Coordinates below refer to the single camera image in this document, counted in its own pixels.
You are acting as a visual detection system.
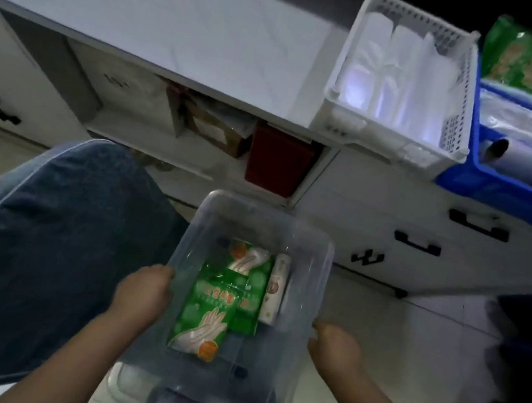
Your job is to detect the person's right hand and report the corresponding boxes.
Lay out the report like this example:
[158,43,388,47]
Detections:
[303,318,370,384]

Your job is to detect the person's left hand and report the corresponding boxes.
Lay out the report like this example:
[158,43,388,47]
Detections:
[107,257,176,329]

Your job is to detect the clear plastic storage bin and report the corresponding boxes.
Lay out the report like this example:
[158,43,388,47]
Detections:
[105,177,342,403]

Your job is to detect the person's left forearm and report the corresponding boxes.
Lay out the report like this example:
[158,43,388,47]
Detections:
[0,288,164,403]

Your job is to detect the green glove packet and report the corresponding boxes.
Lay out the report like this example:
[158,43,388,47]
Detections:
[166,263,253,368]
[214,238,276,337]

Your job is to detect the white roll with orange print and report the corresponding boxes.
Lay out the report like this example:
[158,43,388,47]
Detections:
[257,251,293,327]

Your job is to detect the person's blue jeans leg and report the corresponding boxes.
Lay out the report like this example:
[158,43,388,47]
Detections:
[0,124,201,403]

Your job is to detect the brown cardboard box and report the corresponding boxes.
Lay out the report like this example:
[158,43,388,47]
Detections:
[176,92,260,161]

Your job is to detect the red box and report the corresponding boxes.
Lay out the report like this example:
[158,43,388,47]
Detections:
[242,122,326,203]

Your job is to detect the white cabinet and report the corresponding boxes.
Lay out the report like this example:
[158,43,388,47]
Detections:
[0,0,532,319]

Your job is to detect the blue plastic crate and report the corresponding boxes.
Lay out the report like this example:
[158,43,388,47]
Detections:
[430,48,532,233]

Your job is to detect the white plastic basket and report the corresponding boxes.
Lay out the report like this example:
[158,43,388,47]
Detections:
[306,0,492,174]

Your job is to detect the white plastic bags bundle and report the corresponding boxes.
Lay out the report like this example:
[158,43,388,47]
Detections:
[333,11,467,142]

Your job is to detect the clear plastic bag pack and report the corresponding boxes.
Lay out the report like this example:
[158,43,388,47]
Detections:
[472,88,532,154]

